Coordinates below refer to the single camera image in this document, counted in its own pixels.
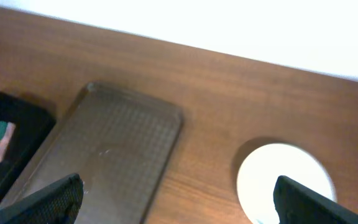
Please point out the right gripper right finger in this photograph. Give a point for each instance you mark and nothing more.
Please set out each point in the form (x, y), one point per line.
(296, 203)

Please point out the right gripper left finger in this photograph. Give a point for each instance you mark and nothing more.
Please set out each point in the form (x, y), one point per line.
(57, 203)

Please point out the pale green plate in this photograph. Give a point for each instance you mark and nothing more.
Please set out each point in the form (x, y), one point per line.
(258, 173)

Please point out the brown plastic serving tray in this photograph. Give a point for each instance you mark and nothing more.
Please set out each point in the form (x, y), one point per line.
(119, 141)

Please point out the black rectangular sponge tray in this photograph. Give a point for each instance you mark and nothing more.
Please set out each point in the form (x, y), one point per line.
(32, 125)

